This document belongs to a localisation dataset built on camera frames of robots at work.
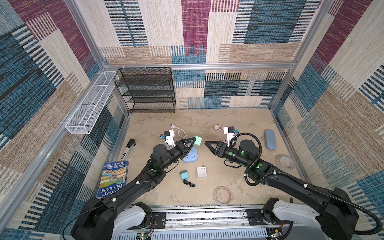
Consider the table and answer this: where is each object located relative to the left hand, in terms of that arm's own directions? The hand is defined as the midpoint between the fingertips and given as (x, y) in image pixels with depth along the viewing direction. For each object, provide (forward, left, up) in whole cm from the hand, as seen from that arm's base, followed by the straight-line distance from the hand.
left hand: (196, 139), depth 71 cm
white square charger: (-6, -3, -25) cm, 26 cm away
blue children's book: (-7, +46, -25) cm, 53 cm away
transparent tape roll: (0, -54, -26) cm, 60 cm away
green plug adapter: (0, -1, -2) cm, 2 cm away
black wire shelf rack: (+49, +34, -9) cm, 60 cm away
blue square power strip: (+4, +2, -24) cm, 25 cm away
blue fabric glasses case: (+15, -49, -24) cm, 57 cm away
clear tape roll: (-18, -14, -28) cm, 36 cm away
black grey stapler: (+11, +41, -24) cm, 49 cm away
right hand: (-3, -4, -2) cm, 6 cm away
